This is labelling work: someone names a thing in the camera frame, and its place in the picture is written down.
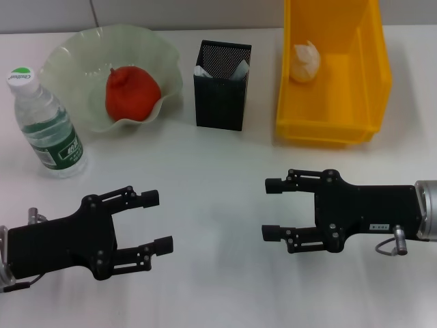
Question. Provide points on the black mesh pen holder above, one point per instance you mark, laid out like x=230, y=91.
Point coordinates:
x=220, y=99

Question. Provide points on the red pear-shaped fruit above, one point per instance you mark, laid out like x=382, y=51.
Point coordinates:
x=131, y=92

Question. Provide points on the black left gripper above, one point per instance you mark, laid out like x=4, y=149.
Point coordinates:
x=61, y=246

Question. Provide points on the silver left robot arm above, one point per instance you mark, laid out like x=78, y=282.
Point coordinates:
x=4, y=270

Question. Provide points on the clear green-label water bottle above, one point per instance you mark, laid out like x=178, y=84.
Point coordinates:
x=51, y=136

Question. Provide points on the pale green wavy glass plate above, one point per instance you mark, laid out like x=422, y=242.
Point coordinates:
x=78, y=61

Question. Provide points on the white paper ball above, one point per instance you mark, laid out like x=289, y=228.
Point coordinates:
x=305, y=63

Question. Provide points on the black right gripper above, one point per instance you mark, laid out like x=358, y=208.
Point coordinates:
x=368, y=208

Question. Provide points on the grey pen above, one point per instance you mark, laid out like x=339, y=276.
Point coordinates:
x=242, y=70

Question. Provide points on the yellow plastic bin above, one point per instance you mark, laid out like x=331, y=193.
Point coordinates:
x=327, y=112

